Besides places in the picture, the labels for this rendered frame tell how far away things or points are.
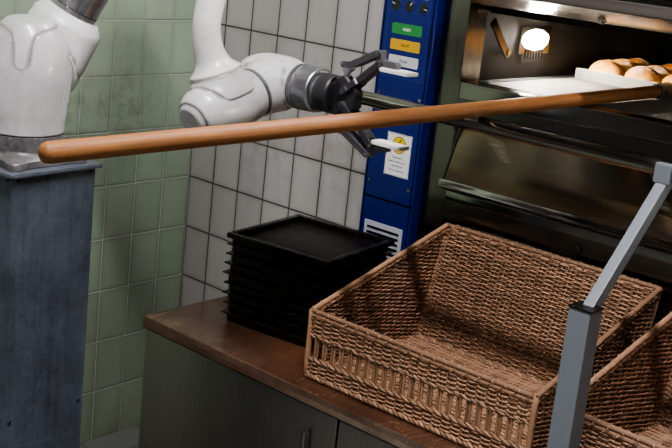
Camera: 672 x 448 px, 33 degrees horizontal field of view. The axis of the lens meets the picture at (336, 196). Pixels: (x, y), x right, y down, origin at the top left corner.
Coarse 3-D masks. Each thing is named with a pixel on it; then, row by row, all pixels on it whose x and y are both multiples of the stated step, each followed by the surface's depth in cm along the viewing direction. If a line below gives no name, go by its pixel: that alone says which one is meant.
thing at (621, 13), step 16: (480, 0) 259; (496, 0) 251; (512, 0) 244; (528, 0) 237; (544, 0) 234; (560, 0) 232; (576, 0) 229; (592, 0) 227; (608, 0) 225; (560, 16) 253; (576, 16) 246; (592, 16) 239; (608, 16) 233; (624, 16) 226; (640, 16) 221; (656, 16) 218
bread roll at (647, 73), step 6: (642, 66) 289; (630, 72) 290; (636, 72) 288; (642, 72) 288; (648, 72) 287; (654, 72) 287; (636, 78) 288; (642, 78) 287; (648, 78) 286; (654, 78) 286; (660, 78) 287
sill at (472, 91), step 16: (464, 96) 267; (480, 96) 265; (496, 96) 262; (512, 96) 259; (528, 96) 256; (528, 112) 257; (544, 112) 254; (560, 112) 251; (576, 112) 249; (592, 112) 246; (608, 112) 244; (624, 112) 246; (608, 128) 244; (624, 128) 242; (640, 128) 239; (656, 128) 237
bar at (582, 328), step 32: (384, 96) 236; (480, 128) 221; (512, 128) 216; (608, 160) 203; (640, 160) 199; (640, 224) 193; (608, 288) 188; (576, 320) 185; (576, 352) 186; (576, 384) 187; (576, 416) 188
